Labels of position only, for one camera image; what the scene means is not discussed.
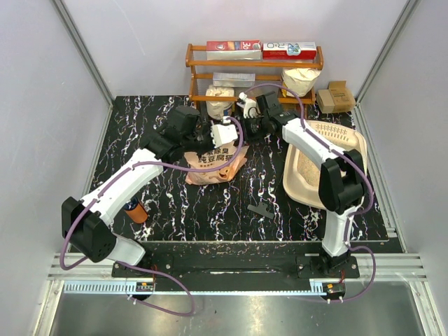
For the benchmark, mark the wooden shelf rack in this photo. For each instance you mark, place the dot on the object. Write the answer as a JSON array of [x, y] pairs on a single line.
[[265, 71]]

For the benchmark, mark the white bag lower shelf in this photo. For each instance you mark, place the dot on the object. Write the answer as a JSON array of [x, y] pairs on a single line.
[[219, 109]]

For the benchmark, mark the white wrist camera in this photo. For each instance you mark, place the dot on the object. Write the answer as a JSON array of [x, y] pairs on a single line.
[[248, 106], [224, 132]]

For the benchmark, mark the brown cardboard boxes right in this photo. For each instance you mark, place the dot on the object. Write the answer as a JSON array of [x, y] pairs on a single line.
[[337, 98]]

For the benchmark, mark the red silver box left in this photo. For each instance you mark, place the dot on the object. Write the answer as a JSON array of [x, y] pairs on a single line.
[[234, 50]]

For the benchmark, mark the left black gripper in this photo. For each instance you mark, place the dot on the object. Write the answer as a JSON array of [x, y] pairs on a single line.
[[206, 128]]

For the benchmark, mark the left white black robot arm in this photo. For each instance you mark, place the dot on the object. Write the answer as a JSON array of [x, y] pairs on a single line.
[[85, 222]]

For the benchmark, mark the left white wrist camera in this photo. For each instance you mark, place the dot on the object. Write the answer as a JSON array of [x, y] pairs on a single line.
[[224, 132]]

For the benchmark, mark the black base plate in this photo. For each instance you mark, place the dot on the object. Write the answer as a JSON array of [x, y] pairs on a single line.
[[297, 259]]

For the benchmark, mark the beige litter box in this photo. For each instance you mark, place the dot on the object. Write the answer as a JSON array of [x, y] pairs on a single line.
[[301, 175]]

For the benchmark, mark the black bag clip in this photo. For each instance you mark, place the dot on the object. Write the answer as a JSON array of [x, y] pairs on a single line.
[[261, 209]]

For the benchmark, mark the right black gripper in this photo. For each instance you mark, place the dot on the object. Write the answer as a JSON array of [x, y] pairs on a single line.
[[248, 138]]

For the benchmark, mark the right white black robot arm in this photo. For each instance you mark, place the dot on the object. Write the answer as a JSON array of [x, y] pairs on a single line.
[[342, 180]]

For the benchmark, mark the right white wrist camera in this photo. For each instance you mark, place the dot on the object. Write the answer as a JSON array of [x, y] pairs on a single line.
[[248, 106]]

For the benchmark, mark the silver box middle shelf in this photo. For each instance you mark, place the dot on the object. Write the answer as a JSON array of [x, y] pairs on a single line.
[[233, 80]]

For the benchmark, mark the pink cat litter bag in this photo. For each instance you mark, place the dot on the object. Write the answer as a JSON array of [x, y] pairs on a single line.
[[214, 159]]

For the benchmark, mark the white paper bag on shelf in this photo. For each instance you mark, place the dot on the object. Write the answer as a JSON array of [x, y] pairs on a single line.
[[300, 80]]

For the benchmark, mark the red white box right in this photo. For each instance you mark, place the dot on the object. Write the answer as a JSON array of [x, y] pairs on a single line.
[[289, 51]]

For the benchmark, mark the orange spray bottle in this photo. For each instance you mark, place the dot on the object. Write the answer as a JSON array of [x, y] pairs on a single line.
[[136, 211]]

